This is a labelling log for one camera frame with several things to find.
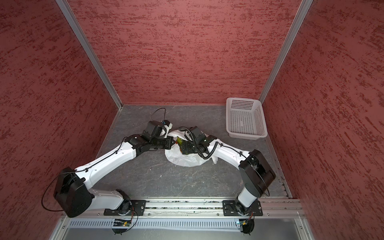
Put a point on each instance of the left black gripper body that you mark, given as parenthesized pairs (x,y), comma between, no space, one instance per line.
(161,142)

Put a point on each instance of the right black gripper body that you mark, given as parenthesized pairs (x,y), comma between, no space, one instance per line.
(191,147)

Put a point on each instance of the green fruit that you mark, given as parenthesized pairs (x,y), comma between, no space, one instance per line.
(179,141)

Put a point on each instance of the white plastic bag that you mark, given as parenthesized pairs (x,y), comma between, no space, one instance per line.
(175,156)

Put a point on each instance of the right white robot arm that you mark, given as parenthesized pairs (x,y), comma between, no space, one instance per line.
(256,173)

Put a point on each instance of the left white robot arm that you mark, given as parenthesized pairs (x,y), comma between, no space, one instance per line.
(74,190)

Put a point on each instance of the white perforated plastic basket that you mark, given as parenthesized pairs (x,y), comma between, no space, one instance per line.
(245,119)

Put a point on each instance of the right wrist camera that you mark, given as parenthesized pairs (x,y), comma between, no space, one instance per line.
(195,136)

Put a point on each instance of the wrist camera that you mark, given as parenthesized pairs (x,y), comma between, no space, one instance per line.
(195,136)
(157,130)

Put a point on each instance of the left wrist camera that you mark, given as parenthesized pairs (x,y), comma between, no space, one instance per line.
(157,130)

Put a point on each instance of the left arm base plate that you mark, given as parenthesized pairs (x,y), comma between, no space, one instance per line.
(128,208)

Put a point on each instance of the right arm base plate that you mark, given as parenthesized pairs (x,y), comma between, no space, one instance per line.
(235,208)

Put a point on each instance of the aluminium front rail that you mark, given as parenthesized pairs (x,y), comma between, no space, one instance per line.
(268,208)

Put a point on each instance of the white slotted cable duct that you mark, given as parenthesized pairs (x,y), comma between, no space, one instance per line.
(167,224)

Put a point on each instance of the left aluminium corner post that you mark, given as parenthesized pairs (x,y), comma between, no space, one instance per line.
(79,33)

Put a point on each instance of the aluminium corner post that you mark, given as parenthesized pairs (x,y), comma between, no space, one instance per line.
(79,33)
(290,37)

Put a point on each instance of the right aluminium corner post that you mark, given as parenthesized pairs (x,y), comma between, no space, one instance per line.
(290,37)

